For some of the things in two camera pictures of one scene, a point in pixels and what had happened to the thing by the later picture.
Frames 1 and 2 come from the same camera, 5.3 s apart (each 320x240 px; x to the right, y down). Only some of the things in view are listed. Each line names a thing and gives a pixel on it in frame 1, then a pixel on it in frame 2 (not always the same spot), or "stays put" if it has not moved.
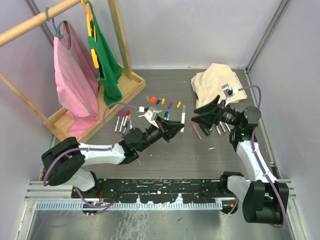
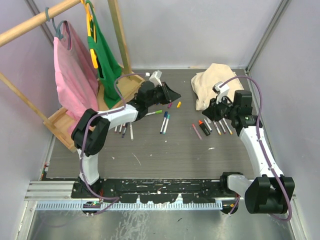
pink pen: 197,131 stays put
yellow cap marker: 228,127 stays put
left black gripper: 172,127 to 169,95
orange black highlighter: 205,130 stays put
